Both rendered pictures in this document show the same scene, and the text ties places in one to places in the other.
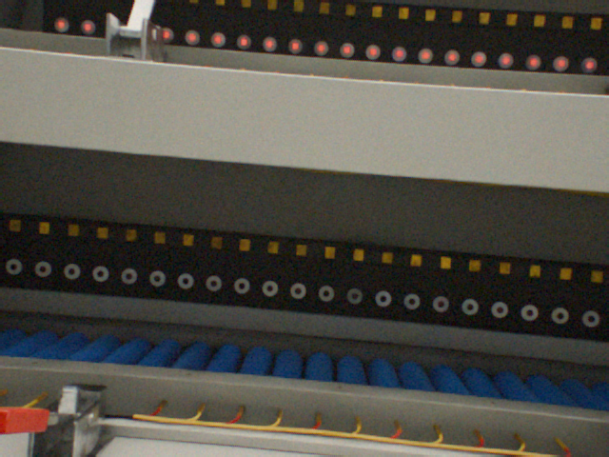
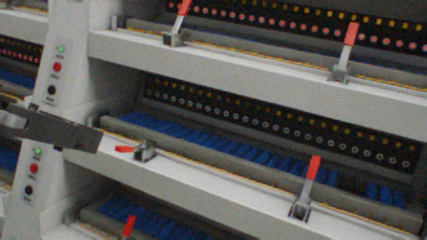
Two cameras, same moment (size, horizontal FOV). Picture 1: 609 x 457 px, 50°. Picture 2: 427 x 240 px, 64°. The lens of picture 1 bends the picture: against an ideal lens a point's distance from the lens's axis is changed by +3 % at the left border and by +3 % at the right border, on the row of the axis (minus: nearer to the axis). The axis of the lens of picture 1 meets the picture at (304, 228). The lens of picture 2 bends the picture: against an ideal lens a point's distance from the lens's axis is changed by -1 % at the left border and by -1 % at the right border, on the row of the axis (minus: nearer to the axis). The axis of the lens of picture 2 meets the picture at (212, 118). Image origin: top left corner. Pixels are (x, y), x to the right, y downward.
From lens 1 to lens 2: 0.28 m
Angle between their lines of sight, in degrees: 26
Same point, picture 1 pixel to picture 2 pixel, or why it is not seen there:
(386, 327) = (264, 135)
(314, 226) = not seen: hidden behind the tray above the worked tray
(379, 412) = (233, 166)
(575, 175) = (297, 105)
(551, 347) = (324, 153)
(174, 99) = (177, 61)
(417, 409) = (245, 167)
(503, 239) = not seen: hidden behind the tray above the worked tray
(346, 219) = not seen: hidden behind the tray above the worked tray
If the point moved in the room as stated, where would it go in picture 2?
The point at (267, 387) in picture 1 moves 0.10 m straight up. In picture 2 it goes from (202, 150) to (217, 93)
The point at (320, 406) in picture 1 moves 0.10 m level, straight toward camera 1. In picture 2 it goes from (216, 159) to (191, 165)
